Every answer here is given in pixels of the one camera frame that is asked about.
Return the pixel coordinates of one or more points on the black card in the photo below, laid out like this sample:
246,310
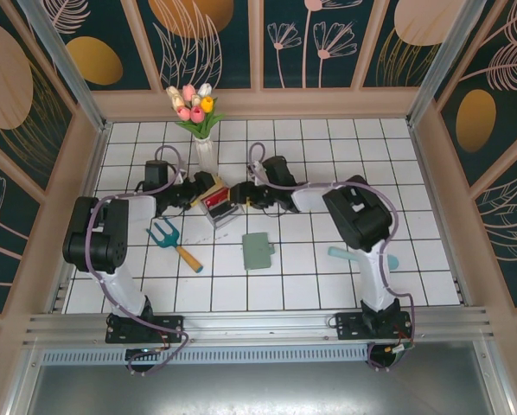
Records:
221,212

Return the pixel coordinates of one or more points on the aluminium front rail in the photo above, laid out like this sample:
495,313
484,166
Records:
258,328

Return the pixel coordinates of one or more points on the clear acrylic card box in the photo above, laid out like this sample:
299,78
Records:
224,221

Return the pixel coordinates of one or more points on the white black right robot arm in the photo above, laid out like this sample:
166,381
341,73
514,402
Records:
377,281

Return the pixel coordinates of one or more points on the red card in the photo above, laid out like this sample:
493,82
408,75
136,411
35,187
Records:
215,201

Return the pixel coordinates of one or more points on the tan gold card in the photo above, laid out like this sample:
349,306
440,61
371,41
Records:
219,187

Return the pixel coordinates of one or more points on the aluminium corner post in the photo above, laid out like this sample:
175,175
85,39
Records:
443,65
68,65

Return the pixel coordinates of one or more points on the teal garden trowel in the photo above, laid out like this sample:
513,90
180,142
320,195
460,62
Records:
338,253

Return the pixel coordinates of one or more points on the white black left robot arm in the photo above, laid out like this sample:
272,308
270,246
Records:
129,289

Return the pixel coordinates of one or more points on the artificial tulip bouquet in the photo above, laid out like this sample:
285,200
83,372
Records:
195,113

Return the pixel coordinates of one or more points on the white ribbed vase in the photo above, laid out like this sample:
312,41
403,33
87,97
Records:
206,155

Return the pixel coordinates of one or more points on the green card holder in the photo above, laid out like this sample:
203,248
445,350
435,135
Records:
256,253

